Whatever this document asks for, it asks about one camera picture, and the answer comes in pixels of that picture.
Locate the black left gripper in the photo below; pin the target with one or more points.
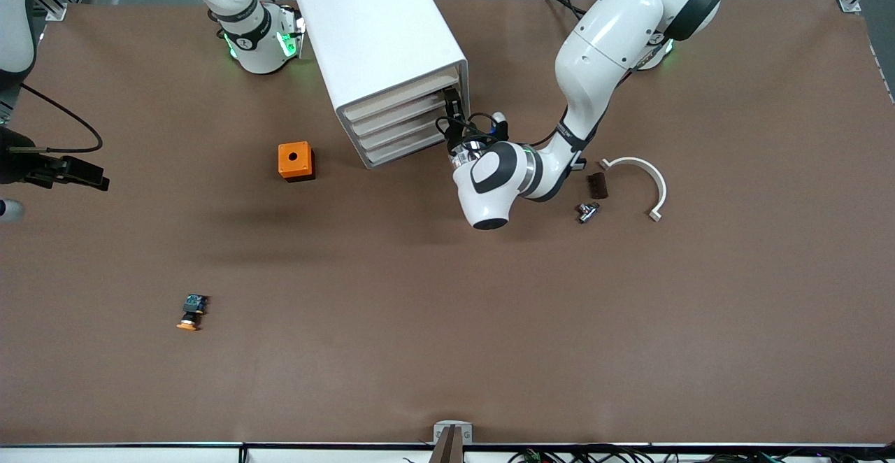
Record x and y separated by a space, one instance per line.
458 136

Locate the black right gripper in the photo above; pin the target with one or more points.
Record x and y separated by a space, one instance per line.
15 164

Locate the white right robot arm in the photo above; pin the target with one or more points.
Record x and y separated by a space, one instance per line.
255 43

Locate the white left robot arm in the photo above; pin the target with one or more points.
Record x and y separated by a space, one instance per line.
608 36

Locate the brown terminal block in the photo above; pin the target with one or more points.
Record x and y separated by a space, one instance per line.
598 186

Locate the orange box with hole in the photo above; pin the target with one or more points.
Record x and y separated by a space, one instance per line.
294 159

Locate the small silver metal connector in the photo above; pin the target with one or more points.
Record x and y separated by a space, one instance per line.
588 212

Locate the orange push button switch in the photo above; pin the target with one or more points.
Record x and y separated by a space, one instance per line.
191 312

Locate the white curved plastic bracket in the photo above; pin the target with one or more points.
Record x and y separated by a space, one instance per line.
650 173

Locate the white table edge rail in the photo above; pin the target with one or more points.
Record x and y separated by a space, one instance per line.
140 453

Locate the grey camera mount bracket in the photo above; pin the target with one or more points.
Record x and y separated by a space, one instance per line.
452 435

